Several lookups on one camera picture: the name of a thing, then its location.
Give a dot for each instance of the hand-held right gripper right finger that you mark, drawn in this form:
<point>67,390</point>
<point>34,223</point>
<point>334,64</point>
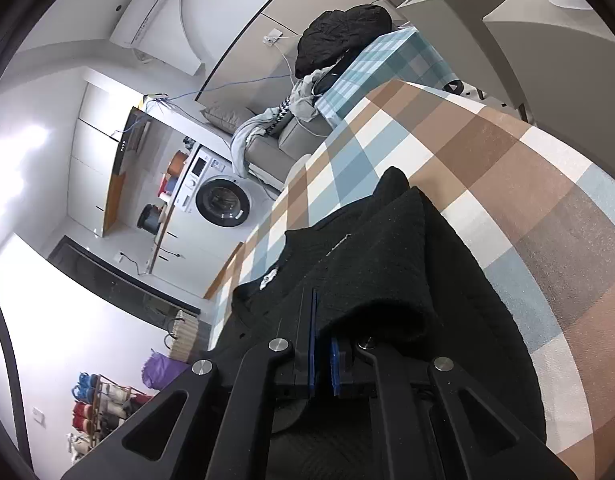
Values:
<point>339,367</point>

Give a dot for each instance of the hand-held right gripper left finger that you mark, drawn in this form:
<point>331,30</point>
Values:
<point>297,360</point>

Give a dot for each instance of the black knit sweater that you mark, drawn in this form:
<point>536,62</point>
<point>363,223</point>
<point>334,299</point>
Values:
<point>387,260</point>

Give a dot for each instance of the grey clothes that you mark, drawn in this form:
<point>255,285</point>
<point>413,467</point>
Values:
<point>307,95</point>

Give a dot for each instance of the woven laundry basket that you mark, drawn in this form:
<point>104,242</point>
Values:
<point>185,335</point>

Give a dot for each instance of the purple bag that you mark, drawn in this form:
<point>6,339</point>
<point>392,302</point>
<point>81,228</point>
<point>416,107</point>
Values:
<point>160,372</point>

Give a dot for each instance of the white base cabinets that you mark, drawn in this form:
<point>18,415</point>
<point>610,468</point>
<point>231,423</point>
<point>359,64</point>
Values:
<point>197,260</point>

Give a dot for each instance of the white washing machine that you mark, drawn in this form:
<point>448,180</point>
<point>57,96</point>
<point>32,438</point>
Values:
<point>222,200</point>

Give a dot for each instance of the round white stool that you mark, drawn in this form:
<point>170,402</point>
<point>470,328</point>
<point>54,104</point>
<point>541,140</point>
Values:
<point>298,167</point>

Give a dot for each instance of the shoe rack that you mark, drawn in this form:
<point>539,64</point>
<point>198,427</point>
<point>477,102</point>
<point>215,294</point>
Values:
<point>102,400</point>

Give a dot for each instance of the red box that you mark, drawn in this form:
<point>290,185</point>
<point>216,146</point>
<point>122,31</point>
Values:
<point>164,187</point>

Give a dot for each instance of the grey sofa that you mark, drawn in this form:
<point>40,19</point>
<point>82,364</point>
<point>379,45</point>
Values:
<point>297,140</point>

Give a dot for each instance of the copper pot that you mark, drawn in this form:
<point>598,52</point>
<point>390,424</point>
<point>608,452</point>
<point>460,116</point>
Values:
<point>177,165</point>

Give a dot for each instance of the light grey blanket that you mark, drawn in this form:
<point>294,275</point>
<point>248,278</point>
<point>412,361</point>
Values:
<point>247,130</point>

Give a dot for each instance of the houndstooth pillow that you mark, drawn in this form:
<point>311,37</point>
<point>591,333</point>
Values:
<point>278,116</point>

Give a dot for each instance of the grey pillow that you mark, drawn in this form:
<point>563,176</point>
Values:
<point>227,117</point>

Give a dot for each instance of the brown blue checked tablecloth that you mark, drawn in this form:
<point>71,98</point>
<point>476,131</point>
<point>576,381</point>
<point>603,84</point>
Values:
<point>487,160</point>

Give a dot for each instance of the black puffy jacket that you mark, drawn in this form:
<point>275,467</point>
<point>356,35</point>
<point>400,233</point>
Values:
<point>337,35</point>

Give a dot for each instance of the white air conditioner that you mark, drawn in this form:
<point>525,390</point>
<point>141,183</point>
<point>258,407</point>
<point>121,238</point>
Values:
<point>152,15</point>

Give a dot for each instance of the white wall cabinet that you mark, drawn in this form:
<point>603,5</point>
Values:
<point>95,160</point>

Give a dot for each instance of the white wall socket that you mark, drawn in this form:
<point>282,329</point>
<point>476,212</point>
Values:
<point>272,36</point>

